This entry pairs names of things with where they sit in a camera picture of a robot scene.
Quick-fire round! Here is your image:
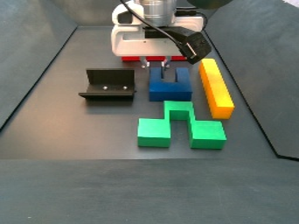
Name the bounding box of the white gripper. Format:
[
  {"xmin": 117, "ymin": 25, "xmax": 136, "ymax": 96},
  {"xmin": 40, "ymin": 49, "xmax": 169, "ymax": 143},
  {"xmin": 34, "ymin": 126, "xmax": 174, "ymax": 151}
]
[{"xmin": 110, "ymin": 1, "xmax": 204, "ymax": 70}]

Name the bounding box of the blue U-shaped block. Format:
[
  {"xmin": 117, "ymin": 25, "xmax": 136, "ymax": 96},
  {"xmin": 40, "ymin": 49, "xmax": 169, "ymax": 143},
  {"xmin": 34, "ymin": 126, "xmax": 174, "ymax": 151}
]
[{"xmin": 148, "ymin": 67, "xmax": 192, "ymax": 102}]

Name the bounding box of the black angle fixture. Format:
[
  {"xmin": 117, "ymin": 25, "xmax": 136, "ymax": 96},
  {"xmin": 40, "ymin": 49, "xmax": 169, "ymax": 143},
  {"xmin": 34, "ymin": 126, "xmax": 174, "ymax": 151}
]
[{"xmin": 78, "ymin": 68, "xmax": 136, "ymax": 100}]

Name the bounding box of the red slotted base block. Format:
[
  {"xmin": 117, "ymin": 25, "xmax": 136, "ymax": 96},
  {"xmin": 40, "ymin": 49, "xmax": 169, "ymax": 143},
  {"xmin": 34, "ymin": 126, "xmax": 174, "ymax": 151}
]
[{"xmin": 120, "ymin": 56, "xmax": 185, "ymax": 61}]

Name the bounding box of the yellow long bar block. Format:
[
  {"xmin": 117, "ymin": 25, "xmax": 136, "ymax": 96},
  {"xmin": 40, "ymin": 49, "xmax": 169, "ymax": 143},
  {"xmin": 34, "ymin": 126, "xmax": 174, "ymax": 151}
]
[{"xmin": 198, "ymin": 59, "xmax": 234, "ymax": 119}]

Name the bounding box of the green zigzag block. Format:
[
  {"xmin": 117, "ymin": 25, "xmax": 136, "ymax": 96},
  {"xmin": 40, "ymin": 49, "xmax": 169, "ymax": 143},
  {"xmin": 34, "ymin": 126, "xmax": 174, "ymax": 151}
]
[{"xmin": 136, "ymin": 101, "xmax": 226, "ymax": 150}]

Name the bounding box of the black camera cable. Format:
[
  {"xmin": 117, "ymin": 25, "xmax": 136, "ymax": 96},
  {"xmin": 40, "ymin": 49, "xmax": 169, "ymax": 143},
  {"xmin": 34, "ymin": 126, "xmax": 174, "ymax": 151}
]
[{"xmin": 117, "ymin": 0, "xmax": 196, "ymax": 60}]

